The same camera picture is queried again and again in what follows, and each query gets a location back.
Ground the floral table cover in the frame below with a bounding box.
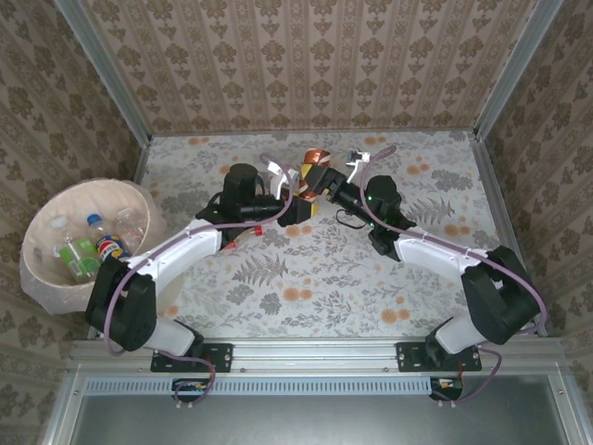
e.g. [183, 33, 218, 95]
[132, 131, 529, 339]

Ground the grey metal shelf sheet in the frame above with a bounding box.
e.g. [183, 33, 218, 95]
[41, 370, 593, 445]

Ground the white round bin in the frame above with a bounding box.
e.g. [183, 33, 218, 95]
[19, 179, 186, 321]

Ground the green label plastic bottle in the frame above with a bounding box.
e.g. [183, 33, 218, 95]
[49, 216, 104, 284]

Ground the pink round waste bin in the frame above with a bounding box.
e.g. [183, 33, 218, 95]
[20, 179, 186, 321]

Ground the red label cola bottle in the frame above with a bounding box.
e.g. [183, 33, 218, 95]
[221, 225, 264, 254]

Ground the aluminium table side rail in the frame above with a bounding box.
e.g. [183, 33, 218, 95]
[466, 131, 550, 338]

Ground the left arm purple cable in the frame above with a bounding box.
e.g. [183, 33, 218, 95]
[104, 152, 297, 407]

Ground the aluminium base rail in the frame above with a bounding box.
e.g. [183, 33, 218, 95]
[69, 337, 569, 375]

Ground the aluminium frame post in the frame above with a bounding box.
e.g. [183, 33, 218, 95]
[472, 0, 566, 140]
[53, 0, 154, 143]

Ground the copper brown label bottle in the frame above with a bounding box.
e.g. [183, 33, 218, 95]
[296, 147, 333, 203]

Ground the black wired connector box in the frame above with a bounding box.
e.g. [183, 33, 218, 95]
[429, 375, 465, 402]
[171, 377, 219, 404]

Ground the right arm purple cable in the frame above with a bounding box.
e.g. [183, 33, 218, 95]
[335, 144, 550, 407]

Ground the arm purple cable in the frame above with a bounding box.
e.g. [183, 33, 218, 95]
[104, 152, 297, 407]
[335, 144, 550, 407]

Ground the grey slotted cable duct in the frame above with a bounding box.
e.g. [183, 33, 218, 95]
[85, 375, 439, 398]

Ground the blue Pepsi label bottle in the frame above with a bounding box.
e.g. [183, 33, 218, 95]
[86, 212, 133, 263]

